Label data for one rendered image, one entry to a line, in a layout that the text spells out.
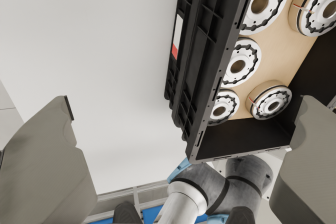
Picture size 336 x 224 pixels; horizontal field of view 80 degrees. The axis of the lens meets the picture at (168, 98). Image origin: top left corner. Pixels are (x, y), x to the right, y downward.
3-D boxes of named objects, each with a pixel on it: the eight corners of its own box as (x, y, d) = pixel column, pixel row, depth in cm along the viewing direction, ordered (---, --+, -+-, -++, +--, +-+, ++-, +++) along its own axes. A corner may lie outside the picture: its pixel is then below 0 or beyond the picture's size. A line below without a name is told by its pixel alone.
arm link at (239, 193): (245, 210, 66) (232, 253, 57) (212, 183, 68) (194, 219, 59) (270, 201, 58) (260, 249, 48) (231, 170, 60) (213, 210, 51)
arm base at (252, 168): (260, 191, 72) (253, 216, 65) (221, 167, 77) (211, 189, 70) (282, 170, 62) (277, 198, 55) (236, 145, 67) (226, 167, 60)
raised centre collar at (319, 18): (325, -8, 33) (328, -7, 32) (347, -7, 34) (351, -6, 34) (309, 23, 36) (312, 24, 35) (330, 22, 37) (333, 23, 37)
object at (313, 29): (318, -27, 31) (322, -27, 30) (366, -25, 33) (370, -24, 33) (289, 36, 37) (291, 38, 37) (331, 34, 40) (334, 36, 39)
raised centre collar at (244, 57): (228, 53, 36) (230, 55, 35) (252, 53, 37) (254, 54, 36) (220, 77, 39) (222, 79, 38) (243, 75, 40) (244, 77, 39)
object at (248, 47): (218, 38, 34) (219, 40, 33) (268, 38, 36) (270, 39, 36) (204, 87, 40) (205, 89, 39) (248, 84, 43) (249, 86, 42)
